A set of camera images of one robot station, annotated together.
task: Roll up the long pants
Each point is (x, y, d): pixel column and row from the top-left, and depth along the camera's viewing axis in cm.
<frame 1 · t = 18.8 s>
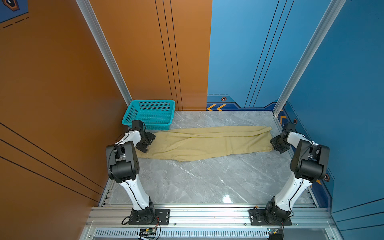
left hand: (151, 139, 100), fingers open
right hand: (273, 144, 100), fingers closed
khaki long pants: (183, 144, 103), on the table
teal plastic basket: (157, 114, 122), on the table

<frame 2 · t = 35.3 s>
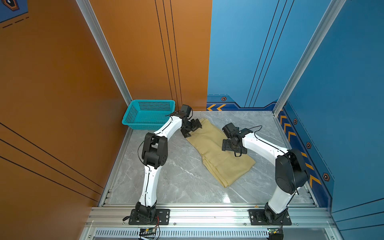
left hand: (198, 128, 100), fingers open
right hand: (230, 148, 92), fingers open
khaki long pants: (225, 167, 92), on the table
the other named things where they were.

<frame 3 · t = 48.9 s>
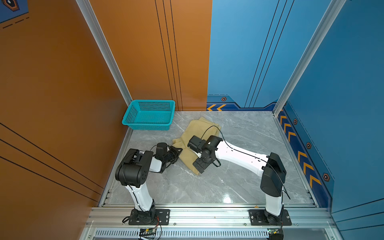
left hand: (183, 147, 97), fingers closed
right hand: (205, 162, 82), fingers open
khaki long pants: (200, 125, 113), point 2 cm above the table
the other named things where they were.

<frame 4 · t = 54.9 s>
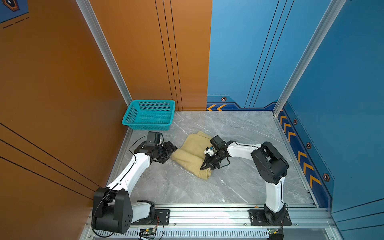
left hand: (174, 148, 86), fingers open
right hand: (201, 168, 88), fingers closed
khaki long pants: (191, 155, 91), point 7 cm above the table
the other named things where they were.

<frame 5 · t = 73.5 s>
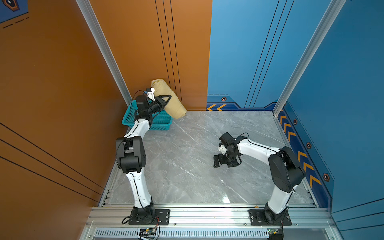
left hand: (170, 95, 89), fingers open
right hand: (220, 165, 89), fingers open
khaki long pants: (174, 107, 89), point 27 cm above the table
the other named things where they were.

